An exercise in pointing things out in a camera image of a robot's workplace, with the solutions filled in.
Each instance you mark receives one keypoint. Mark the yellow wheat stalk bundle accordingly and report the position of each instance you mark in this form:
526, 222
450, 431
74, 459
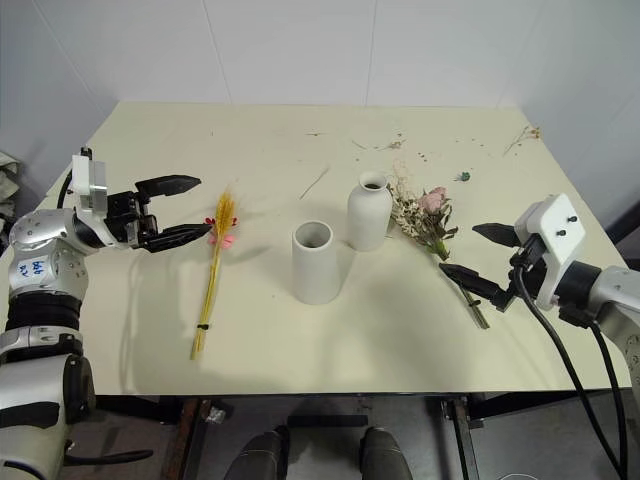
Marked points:
216, 265

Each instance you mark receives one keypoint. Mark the crumpled grey cloth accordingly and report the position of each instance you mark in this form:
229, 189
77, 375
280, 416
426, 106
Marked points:
9, 185

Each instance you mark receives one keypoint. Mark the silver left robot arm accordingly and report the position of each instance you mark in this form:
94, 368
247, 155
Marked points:
37, 300

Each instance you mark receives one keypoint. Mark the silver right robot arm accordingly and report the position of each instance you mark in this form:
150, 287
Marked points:
617, 315

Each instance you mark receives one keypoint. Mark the dark rounded robot foot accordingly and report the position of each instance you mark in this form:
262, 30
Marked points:
387, 455
260, 457

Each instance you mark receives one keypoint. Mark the small pink red flower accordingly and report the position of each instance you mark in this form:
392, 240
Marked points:
220, 231

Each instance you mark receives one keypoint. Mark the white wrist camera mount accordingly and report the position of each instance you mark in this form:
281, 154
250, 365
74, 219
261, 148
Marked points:
552, 235
88, 182

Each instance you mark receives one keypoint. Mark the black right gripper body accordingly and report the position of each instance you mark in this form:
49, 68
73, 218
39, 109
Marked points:
526, 265

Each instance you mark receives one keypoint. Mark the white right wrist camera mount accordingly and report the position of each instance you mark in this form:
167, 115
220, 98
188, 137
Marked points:
552, 235

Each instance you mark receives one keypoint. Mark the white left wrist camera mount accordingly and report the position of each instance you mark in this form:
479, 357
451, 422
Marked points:
88, 182

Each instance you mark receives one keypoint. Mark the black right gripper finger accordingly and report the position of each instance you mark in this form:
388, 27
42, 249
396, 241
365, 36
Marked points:
496, 233
473, 282

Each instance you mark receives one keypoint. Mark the white bottle-shaped vase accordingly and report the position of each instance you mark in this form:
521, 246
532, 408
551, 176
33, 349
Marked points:
369, 210

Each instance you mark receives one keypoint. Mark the pink dried flower bouquet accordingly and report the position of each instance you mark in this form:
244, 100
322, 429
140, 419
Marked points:
425, 220

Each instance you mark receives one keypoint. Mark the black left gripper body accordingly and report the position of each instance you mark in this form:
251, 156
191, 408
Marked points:
126, 217

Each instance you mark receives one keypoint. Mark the thin dry straw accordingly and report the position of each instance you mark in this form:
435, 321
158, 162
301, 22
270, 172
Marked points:
314, 183

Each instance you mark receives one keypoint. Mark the white cylindrical vase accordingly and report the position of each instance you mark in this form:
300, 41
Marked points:
315, 262

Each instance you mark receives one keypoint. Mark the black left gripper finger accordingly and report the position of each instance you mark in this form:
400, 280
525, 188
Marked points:
169, 184
175, 235

